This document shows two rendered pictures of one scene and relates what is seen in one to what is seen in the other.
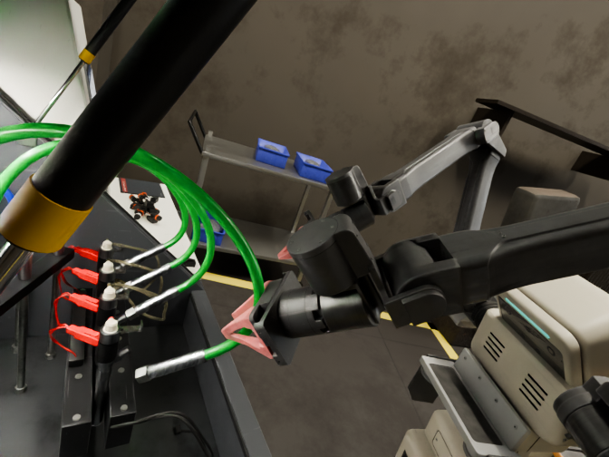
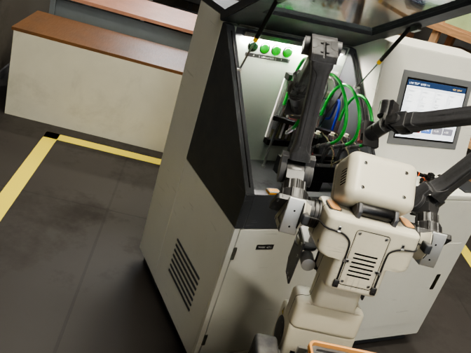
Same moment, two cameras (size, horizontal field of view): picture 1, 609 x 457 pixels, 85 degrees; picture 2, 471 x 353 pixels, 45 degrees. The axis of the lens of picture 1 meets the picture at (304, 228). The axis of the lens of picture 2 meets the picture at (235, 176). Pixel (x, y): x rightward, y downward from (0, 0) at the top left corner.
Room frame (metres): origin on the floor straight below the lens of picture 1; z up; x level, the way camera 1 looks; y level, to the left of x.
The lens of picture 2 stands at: (0.38, -2.12, 1.91)
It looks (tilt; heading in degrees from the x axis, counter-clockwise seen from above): 25 degrees down; 95
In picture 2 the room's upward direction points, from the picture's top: 18 degrees clockwise
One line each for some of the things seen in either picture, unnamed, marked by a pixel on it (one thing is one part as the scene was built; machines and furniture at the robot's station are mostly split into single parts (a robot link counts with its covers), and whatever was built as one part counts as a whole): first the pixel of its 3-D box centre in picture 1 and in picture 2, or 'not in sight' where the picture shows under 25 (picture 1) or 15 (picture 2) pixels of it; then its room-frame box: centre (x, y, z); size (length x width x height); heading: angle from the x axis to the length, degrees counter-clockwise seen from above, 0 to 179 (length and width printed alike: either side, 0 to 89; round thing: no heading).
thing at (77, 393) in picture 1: (96, 368); (308, 175); (0.48, 0.30, 0.91); 0.34 x 0.10 x 0.15; 37
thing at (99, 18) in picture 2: not in sight; (135, 49); (-1.38, 3.03, 0.41); 1.56 x 0.78 x 0.81; 14
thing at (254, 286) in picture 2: not in sight; (281, 291); (0.54, 0.02, 0.44); 0.65 x 0.02 x 0.68; 37
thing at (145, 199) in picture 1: (147, 204); (434, 178); (1.06, 0.55, 1.01); 0.23 x 0.11 x 0.06; 37
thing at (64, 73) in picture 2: not in sight; (146, 92); (-0.92, 2.17, 0.34); 2.04 x 0.64 x 0.68; 14
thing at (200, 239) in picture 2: not in sight; (251, 261); (0.37, 0.25, 0.39); 0.70 x 0.58 x 0.79; 37
